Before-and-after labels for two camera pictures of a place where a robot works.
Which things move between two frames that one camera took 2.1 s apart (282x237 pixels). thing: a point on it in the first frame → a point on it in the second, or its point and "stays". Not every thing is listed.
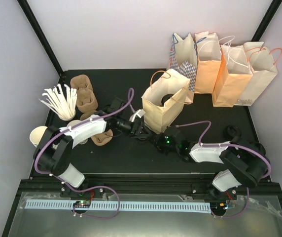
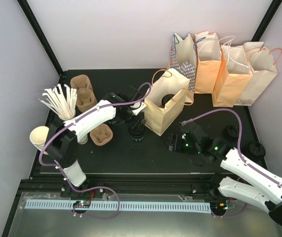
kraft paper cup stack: [36, 134] stays
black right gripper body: [161, 145] → [175, 141]
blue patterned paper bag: [183, 59] stays
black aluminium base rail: [148, 183] stays
